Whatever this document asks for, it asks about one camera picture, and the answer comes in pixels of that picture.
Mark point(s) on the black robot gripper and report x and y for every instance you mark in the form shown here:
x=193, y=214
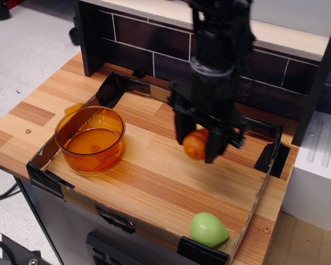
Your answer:
x=209, y=100

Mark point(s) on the black office chair caster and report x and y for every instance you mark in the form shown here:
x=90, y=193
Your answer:
x=74, y=34

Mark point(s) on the dark brick pattern backsplash panel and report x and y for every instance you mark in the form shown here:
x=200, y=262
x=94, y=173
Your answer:
x=162, y=50

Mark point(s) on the cardboard fence with black tape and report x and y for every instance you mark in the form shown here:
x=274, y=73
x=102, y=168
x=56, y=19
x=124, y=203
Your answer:
x=143, y=205

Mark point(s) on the green plastic toy pear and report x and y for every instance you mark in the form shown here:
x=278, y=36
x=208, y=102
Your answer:
x=207, y=229

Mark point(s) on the white grooved side unit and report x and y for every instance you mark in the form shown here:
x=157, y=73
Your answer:
x=308, y=195

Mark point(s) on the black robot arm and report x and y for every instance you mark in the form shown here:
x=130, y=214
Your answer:
x=223, y=40

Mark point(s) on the yellow plastic toy potato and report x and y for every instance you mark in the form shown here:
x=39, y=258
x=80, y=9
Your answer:
x=199, y=127

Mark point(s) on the transparent orange plastic pot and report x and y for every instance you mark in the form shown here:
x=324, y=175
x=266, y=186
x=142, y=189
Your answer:
x=90, y=137

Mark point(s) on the orange plastic toy carrot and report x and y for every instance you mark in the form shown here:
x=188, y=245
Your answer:
x=195, y=144

